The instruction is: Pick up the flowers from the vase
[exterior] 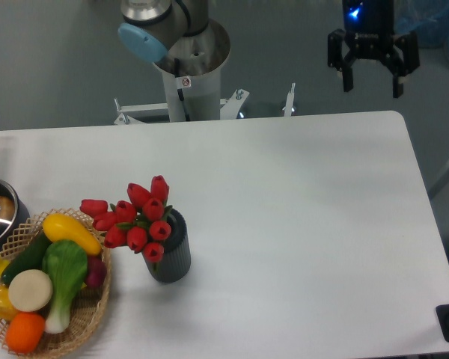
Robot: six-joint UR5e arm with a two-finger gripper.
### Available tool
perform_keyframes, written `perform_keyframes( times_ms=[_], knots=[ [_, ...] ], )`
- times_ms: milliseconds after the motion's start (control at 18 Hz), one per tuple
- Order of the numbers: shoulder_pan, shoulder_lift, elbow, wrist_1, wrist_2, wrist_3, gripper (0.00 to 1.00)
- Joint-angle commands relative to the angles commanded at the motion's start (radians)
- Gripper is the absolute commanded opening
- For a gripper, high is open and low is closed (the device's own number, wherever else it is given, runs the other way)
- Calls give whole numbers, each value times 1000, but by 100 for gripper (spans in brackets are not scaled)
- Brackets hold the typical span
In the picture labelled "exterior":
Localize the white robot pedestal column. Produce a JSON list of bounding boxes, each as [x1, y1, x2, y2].
[[155, 19, 230, 122]]

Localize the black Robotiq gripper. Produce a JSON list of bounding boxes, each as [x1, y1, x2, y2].
[[327, 0, 420, 99]]

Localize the dark green cucumber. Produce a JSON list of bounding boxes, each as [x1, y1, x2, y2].
[[0, 232, 52, 286]]

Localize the purple red onion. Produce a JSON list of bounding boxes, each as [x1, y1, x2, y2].
[[85, 257, 107, 288]]

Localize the round cream bun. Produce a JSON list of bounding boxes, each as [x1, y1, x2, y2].
[[8, 269, 53, 312]]

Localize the dark grey ribbed vase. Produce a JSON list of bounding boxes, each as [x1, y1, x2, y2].
[[144, 209, 192, 283]]

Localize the orange fruit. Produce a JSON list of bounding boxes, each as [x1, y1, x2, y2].
[[5, 312, 45, 354]]

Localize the yellow squash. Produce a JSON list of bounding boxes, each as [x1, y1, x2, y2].
[[42, 213, 102, 256]]

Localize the yellow bell pepper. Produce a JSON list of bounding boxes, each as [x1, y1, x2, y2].
[[0, 285, 19, 321]]

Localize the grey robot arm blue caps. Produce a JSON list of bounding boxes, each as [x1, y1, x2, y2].
[[118, 1, 420, 98]]

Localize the white metal base frame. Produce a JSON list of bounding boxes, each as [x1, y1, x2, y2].
[[113, 82, 296, 125]]

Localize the green bok choy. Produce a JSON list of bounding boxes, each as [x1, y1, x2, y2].
[[42, 239, 88, 334]]

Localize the red tulip bouquet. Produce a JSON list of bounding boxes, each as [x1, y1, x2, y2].
[[79, 175, 172, 271]]

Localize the blue plastic bag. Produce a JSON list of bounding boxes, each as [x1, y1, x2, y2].
[[394, 0, 449, 61]]

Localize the woven wicker basket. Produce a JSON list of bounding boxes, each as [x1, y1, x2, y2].
[[0, 209, 112, 358]]

